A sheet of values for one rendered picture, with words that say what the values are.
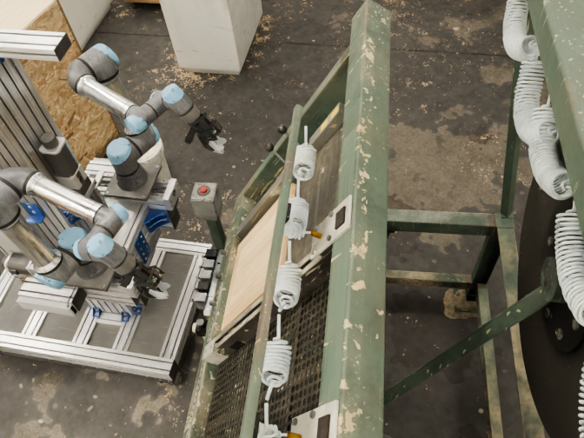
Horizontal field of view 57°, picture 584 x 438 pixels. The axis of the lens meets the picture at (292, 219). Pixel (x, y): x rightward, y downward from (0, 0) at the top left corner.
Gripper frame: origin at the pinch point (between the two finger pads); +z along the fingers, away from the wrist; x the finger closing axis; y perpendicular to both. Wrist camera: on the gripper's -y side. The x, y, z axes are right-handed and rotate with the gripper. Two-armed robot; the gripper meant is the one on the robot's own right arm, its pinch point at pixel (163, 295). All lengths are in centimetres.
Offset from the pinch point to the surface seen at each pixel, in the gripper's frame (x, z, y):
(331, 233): -3, -22, 82
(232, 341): -6.3, 26.0, 14.3
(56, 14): 180, -52, -128
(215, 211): 72, 37, -31
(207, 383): -15.8, 42.9, -8.5
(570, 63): 29, -27, 140
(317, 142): 59, 0, 53
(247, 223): 56, 33, -3
